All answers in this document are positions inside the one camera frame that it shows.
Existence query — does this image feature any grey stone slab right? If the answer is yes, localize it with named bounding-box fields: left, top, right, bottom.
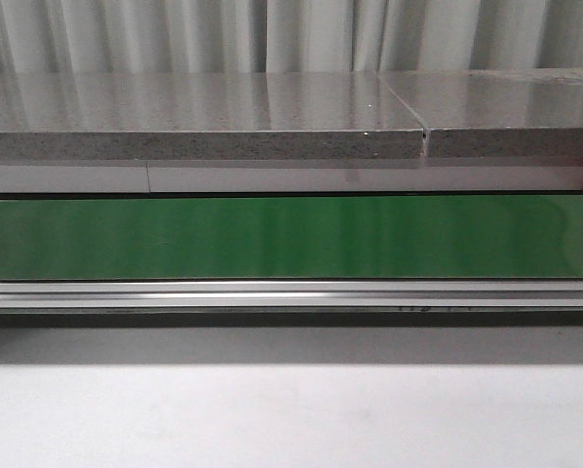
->
left=378, top=68, right=583, bottom=161

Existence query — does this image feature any grey stone slab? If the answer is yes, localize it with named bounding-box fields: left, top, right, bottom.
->
left=378, top=68, right=583, bottom=161
left=0, top=72, right=424, bottom=162

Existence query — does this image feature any green conveyor belt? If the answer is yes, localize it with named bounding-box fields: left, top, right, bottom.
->
left=0, top=195, right=583, bottom=281

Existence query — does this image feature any grey stone slab left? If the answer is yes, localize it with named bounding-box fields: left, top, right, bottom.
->
left=0, top=72, right=424, bottom=162

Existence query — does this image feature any white base panel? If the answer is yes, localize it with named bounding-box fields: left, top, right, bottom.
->
left=0, top=157, right=583, bottom=194

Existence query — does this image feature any grey curtain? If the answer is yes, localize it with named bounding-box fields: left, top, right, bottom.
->
left=0, top=1, right=583, bottom=73

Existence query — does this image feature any aluminium conveyor frame rail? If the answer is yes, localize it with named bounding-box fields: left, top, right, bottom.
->
left=0, top=280, right=583, bottom=309

